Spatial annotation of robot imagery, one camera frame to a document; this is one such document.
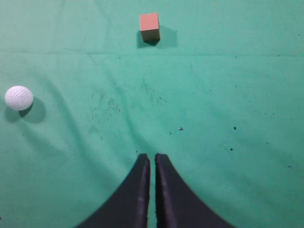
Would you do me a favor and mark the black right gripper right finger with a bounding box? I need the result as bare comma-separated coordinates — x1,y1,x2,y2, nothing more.
155,153,233,228

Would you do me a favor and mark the green table cloth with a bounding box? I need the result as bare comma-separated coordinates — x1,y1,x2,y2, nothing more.
0,0,304,228

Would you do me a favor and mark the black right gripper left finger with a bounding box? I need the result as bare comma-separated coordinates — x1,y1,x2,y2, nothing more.
77,153,151,228

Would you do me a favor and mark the pink cube block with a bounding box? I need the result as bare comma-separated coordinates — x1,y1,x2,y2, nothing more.
139,13,160,42

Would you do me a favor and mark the white dimpled golf ball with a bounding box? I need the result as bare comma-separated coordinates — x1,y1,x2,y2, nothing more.
5,85,34,111

